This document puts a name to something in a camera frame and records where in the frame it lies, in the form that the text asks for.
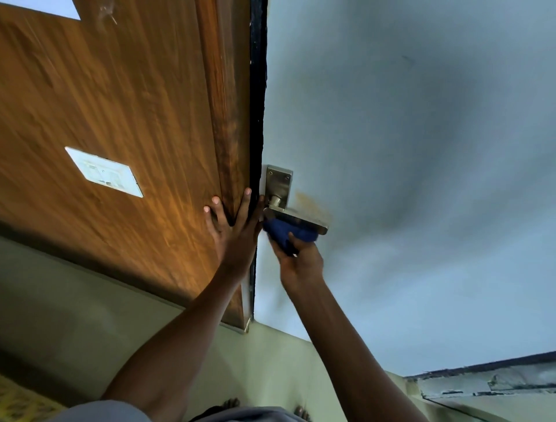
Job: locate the person's left hand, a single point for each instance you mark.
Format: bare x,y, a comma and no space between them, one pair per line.
234,243

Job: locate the person's right hand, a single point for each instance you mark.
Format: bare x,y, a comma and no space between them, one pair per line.
302,267

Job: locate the person's left little finger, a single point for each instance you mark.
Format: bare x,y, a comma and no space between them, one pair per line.
210,219

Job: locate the person's right thumb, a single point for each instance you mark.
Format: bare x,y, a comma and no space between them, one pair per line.
296,243

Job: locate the person's left middle finger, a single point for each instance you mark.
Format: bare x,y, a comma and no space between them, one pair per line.
245,206

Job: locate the blue cleaning cloth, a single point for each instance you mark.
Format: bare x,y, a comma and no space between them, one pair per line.
286,232

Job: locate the person's left forearm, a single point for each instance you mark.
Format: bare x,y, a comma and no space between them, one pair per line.
173,343

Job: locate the person's right forearm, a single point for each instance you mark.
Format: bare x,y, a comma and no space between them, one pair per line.
347,356

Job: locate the white door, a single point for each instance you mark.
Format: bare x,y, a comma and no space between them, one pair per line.
412,174

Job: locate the person's right foot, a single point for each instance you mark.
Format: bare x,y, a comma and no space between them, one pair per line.
302,413

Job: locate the person's foot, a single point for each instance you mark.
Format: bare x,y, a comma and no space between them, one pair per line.
231,403
302,413

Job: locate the person's left foot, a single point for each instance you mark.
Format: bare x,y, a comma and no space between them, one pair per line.
231,403

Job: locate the person's grey shirt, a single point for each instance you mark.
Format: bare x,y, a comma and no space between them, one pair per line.
100,413

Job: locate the yellow patterned mat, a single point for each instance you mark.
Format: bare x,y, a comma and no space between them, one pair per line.
21,402

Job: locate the white switch plate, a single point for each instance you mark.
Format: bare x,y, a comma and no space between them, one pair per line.
104,171

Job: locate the brown wooden wall panel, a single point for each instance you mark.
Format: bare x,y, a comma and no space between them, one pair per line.
108,87

